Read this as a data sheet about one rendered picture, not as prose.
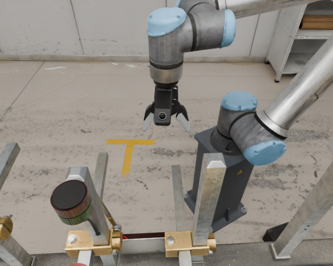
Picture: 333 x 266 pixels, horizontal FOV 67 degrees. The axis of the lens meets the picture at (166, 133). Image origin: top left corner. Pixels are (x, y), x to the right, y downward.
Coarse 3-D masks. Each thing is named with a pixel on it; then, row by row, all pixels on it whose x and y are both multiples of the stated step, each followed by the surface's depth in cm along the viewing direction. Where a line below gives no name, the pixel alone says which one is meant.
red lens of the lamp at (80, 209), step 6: (72, 180) 44; (78, 180) 44; (84, 204) 41; (54, 210) 41; (60, 210) 40; (66, 210) 40; (72, 210) 40; (78, 210) 41; (84, 210) 42; (66, 216) 41; (72, 216) 41
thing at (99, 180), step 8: (104, 152) 87; (104, 160) 84; (96, 168) 81; (104, 168) 82; (96, 176) 79; (104, 176) 81; (96, 184) 77; (104, 184) 80; (80, 256) 62; (88, 256) 62; (88, 264) 60
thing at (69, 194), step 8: (64, 184) 43; (72, 184) 43; (80, 184) 43; (56, 192) 42; (64, 192) 42; (72, 192) 42; (80, 192) 42; (56, 200) 41; (64, 200) 41; (72, 200) 41; (80, 200) 41; (64, 208) 40; (96, 232) 57
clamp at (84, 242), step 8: (72, 232) 65; (80, 232) 65; (112, 232) 65; (120, 232) 66; (80, 240) 64; (88, 240) 64; (112, 240) 64; (120, 240) 64; (72, 248) 62; (80, 248) 62; (88, 248) 62; (96, 248) 62; (104, 248) 63; (112, 248) 64; (120, 248) 64; (72, 256) 65
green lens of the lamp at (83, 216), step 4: (92, 204) 45; (88, 208) 43; (92, 208) 45; (84, 212) 42; (88, 212) 43; (60, 216) 42; (76, 216) 42; (80, 216) 42; (84, 216) 43; (88, 216) 44; (64, 220) 42; (68, 220) 42; (72, 220) 42; (76, 220) 42; (80, 220) 42; (84, 220) 43; (68, 224) 43; (72, 224) 43; (76, 224) 43
